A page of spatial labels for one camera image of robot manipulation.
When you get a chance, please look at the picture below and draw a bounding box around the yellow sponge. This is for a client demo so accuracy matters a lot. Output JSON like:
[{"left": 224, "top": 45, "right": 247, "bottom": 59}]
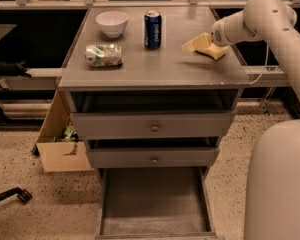
[{"left": 200, "top": 42, "right": 228, "bottom": 60}]

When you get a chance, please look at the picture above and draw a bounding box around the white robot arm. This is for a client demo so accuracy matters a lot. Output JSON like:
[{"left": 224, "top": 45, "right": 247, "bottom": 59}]
[{"left": 182, "top": 0, "right": 300, "bottom": 240}]

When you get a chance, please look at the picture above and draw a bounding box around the grey top drawer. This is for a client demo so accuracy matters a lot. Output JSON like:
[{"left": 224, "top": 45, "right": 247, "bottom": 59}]
[{"left": 70, "top": 112, "right": 234, "bottom": 140}]

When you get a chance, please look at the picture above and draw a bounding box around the grey drawer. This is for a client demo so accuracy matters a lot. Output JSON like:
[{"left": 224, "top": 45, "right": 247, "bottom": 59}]
[
  {"left": 95, "top": 167, "right": 225, "bottom": 240},
  {"left": 70, "top": 112, "right": 234, "bottom": 140},
  {"left": 86, "top": 147, "right": 220, "bottom": 168}
]

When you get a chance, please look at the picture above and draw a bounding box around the grey drawer cabinet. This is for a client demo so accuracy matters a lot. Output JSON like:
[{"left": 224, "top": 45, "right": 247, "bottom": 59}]
[{"left": 57, "top": 5, "right": 252, "bottom": 240}]

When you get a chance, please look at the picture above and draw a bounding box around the grey middle drawer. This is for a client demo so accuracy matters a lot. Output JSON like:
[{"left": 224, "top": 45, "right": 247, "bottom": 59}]
[{"left": 86, "top": 147, "right": 220, "bottom": 168}]

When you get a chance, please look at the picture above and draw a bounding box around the grey bottom drawer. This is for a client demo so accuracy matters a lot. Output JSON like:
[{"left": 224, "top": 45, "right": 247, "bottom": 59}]
[{"left": 95, "top": 167, "right": 225, "bottom": 240}]

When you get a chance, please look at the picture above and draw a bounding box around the blue pepsi can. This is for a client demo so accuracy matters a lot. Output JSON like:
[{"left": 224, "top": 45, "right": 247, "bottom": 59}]
[{"left": 144, "top": 10, "right": 162, "bottom": 49}]

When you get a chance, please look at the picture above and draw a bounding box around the white bowl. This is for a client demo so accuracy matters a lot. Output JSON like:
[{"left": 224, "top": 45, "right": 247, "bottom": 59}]
[{"left": 96, "top": 11, "right": 128, "bottom": 38}]

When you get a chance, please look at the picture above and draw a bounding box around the green white snack bag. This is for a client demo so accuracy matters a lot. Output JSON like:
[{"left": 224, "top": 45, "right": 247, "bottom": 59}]
[{"left": 85, "top": 44, "right": 123, "bottom": 67}]

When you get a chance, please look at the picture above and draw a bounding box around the green packet in box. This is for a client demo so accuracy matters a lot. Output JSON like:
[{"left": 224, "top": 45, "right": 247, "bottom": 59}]
[{"left": 53, "top": 126, "right": 78, "bottom": 142}]

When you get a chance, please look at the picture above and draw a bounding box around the cardboard box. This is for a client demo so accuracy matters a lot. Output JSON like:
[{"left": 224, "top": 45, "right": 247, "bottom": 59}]
[{"left": 35, "top": 91, "right": 91, "bottom": 172}]

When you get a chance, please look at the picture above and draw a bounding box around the black cloth on ledge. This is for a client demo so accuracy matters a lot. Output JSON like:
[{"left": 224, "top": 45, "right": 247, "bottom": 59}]
[{"left": 0, "top": 61, "right": 31, "bottom": 78}]

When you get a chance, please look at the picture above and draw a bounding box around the black chair leg with caster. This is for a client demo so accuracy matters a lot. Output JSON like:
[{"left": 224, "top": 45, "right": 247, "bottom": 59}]
[{"left": 0, "top": 187, "right": 32, "bottom": 204}]

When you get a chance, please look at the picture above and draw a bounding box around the white cable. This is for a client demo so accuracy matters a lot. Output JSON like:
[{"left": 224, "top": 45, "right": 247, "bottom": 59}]
[{"left": 249, "top": 45, "right": 270, "bottom": 86}]

